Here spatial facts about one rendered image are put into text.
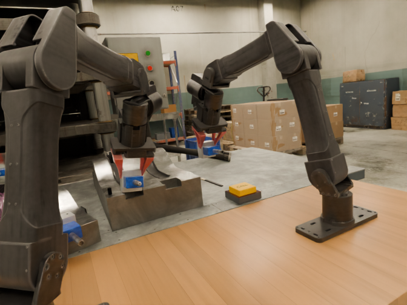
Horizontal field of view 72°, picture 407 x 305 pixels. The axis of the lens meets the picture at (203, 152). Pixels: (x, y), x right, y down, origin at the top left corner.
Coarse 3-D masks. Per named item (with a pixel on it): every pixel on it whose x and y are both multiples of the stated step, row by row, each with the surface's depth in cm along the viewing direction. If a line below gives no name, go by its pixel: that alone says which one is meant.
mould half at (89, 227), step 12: (0, 180) 93; (60, 192) 78; (60, 204) 74; (72, 204) 75; (84, 216) 69; (84, 228) 64; (96, 228) 66; (84, 240) 64; (96, 240) 66; (72, 252) 62
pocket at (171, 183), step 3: (162, 180) 80; (165, 180) 81; (168, 180) 81; (171, 180) 82; (174, 180) 82; (177, 180) 82; (162, 183) 80; (165, 183) 81; (168, 183) 81; (171, 183) 82; (174, 183) 82; (177, 183) 82; (180, 183) 79; (165, 186) 81; (168, 186) 81; (171, 186) 82; (174, 186) 82; (177, 186) 78
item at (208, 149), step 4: (208, 140) 98; (212, 140) 96; (204, 144) 94; (208, 144) 95; (212, 144) 95; (204, 148) 93; (208, 148) 91; (212, 148) 91; (216, 148) 92; (200, 152) 95; (204, 152) 93; (208, 152) 91; (212, 152) 91; (216, 152) 89; (220, 152) 86; (200, 156) 96; (204, 156) 95; (208, 156) 95; (212, 156) 96
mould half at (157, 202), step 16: (96, 160) 98; (128, 160) 99; (160, 160) 101; (96, 176) 91; (112, 176) 91; (144, 176) 89; (176, 176) 83; (192, 176) 81; (112, 192) 74; (144, 192) 74; (160, 192) 76; (176, 192) 78; (192, 192) 80; (112, 208) 71; (128, 208) 72; (144, 208) 74; (160, 208) 76; (176, 208) 78; (192, 208) 80; (112, 224) 71; (128, 224) 73
